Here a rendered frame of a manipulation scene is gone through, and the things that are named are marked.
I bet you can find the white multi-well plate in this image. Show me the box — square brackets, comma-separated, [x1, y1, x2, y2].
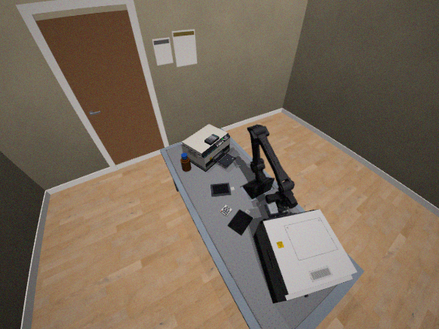
[266, 202, 278, 214]

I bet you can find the brown bottle with blue cap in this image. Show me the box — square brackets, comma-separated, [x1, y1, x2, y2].
[180, 153, 191, 171]

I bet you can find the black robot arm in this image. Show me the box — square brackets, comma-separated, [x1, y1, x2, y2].
[247, 125, 298, 209]

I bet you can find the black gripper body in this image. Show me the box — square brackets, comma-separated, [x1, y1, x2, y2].
[275, 202, 288, 211]

